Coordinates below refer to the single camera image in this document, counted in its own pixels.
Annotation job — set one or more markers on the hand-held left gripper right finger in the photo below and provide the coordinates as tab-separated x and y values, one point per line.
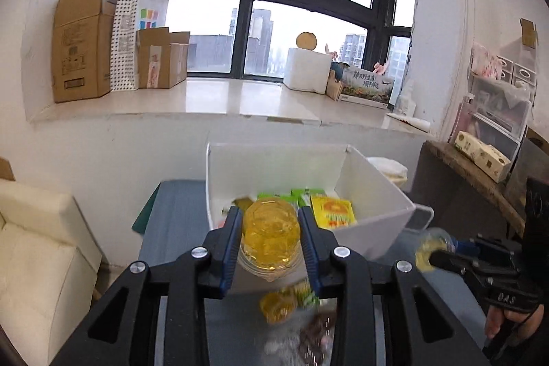
311	241

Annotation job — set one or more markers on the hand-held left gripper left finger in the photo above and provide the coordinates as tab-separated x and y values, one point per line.
231	237

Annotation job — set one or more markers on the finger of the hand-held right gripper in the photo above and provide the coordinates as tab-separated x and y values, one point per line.
450	261
465	247

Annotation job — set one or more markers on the yellow jelly cup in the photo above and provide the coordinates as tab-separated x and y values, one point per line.
278	306
426	248
270	233

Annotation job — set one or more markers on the yellow orange snack packet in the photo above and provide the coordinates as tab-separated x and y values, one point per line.
332	212

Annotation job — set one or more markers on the green snack packet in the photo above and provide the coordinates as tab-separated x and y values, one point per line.
274	196
306	193

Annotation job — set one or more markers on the white storage box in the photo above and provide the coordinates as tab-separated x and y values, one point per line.
377	228

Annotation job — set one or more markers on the person's right hand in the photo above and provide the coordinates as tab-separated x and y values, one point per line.
495	323

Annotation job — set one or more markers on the blue tablecloth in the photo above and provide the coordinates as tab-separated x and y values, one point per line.
180	228

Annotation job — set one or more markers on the wooden side table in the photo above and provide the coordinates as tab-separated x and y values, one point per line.
454	186

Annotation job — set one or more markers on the dark green mat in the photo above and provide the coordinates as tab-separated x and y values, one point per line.
146	211

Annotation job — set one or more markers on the clear packet of dark snack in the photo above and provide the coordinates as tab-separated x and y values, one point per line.
317	334

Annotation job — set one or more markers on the cream tissue pack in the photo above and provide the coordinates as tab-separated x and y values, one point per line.
482	156

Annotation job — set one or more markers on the clear plastic organizer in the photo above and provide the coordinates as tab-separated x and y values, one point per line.
497	126

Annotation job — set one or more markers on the white tube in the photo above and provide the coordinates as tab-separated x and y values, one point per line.
409	121

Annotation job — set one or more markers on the brown paper box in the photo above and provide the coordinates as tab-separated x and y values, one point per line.
333	87

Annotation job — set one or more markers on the white plastic bottle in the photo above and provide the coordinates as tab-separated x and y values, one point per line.
405	102

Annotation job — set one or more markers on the landscape printed box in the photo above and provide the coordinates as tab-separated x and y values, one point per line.
366	87

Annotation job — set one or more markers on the white foam box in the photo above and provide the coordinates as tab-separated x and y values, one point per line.
306	70

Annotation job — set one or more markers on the white drawer shelf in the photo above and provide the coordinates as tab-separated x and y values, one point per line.
521	72

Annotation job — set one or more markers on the pink floral pack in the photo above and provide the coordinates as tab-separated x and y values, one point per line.
487	61

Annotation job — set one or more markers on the pink toy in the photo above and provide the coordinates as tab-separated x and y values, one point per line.
331	53
381	68

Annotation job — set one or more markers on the small cardboard box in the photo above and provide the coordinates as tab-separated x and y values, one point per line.
161	59

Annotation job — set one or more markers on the cream leather sofa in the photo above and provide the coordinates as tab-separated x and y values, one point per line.
38	263

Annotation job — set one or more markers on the round orange toy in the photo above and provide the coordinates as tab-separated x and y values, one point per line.
306	41

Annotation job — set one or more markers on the polka dot paper bag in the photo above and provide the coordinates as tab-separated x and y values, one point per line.
126	40

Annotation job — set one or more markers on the cardboard piece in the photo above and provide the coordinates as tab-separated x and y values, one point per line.
6	169

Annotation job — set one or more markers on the large cardboard box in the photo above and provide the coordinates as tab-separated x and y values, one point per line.
79	44

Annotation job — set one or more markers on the cardboard scrap on wall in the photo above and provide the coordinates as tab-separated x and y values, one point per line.
529	32

